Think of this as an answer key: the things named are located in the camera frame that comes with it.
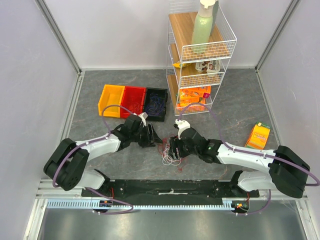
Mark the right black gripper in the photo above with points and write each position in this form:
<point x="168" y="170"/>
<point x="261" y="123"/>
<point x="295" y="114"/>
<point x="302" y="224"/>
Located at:
<point x="176" y="147"/>

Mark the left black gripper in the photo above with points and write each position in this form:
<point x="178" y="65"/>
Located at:
<point x="151" y="139"/>

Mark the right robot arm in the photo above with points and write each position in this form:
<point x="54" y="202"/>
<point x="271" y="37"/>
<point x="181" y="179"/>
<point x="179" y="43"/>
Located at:
<point x="279" y="169"/>

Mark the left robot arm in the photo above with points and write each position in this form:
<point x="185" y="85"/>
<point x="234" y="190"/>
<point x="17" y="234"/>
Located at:
<point x="66" y="166"/>

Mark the black plastic bin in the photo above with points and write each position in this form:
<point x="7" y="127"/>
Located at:
<point x="155" y="104"/>

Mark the red plastic bin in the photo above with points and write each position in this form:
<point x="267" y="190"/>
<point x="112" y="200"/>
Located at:
<point x="132" y="98"/>

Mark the orange box in rack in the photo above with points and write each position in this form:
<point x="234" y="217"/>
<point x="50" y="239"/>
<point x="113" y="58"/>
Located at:
<point x="194" y="95"/>

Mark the yellow plastic bin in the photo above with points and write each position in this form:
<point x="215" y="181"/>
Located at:
<point x="111" y="95"/>

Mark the yellow snack bag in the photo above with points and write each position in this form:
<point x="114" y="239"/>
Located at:
<point x="180" y="65"/>

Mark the orange snack box on table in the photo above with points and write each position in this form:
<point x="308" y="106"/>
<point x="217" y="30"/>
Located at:
<point x="258" y="136"/>

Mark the white chocolate snack pack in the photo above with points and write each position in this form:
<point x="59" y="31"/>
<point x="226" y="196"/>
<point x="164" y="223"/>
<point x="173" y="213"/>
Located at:
<point x="210" y="66"/>

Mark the green bottle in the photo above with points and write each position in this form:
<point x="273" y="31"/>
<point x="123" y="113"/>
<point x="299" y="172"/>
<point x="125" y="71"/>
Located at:
<point x="204" y="24"/>

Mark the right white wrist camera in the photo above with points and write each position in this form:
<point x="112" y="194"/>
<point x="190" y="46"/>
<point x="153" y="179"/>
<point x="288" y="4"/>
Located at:
<point x="181" y="125"/>

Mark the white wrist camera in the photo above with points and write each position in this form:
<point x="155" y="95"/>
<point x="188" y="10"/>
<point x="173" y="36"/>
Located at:
<point x="143" y="116"/>
<point x="181" y="125"/>

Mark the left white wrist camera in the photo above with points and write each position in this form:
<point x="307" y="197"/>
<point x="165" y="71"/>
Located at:
<point x="143" y="116"/>

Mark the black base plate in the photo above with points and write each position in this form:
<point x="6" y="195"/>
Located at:
<point x="123" y="188"/>

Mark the white wire shelf rack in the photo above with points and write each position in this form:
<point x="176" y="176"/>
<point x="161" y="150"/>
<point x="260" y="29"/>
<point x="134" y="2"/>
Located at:
<point x="221" y="45"/>

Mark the slotted cable duct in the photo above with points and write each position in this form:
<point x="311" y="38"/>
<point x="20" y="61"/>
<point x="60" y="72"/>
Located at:
<point x="100" y="204"/>

